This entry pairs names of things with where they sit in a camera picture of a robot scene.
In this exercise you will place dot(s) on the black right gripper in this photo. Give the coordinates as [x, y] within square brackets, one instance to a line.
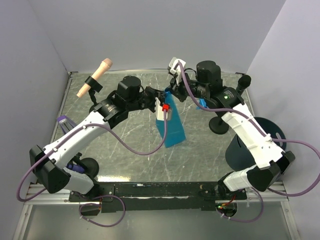
[177, 90]

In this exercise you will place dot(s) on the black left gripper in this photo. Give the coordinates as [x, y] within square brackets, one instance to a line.
[159, 94]

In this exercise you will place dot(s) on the blue detached trash bag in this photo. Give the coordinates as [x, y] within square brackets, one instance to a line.
[175, 130]

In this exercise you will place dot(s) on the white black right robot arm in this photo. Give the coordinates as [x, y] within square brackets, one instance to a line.
[270, 160]

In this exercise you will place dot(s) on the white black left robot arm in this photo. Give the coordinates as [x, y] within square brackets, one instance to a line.
[49, 163]

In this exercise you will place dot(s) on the beige microphone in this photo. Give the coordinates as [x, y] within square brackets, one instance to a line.
[104, 66]

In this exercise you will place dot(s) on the black right mic stand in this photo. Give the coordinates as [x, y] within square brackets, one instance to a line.
[218, 126]

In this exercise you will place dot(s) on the black microphone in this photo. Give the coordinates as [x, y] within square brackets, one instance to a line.
[243, 83]

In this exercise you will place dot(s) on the purple microphone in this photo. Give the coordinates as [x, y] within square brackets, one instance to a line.
[76, 168]

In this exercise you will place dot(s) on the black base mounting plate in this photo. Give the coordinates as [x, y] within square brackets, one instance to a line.
[110, 204]

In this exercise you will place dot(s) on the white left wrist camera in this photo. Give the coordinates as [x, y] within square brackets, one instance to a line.
[163, 111]

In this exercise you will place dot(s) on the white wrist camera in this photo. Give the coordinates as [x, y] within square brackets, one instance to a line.
[175, 68]
[163, 111]

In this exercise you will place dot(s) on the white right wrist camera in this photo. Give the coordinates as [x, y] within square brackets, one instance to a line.
[175, 68]

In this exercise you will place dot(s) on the aluminium rail frame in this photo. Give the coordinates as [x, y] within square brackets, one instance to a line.
[206, 190]

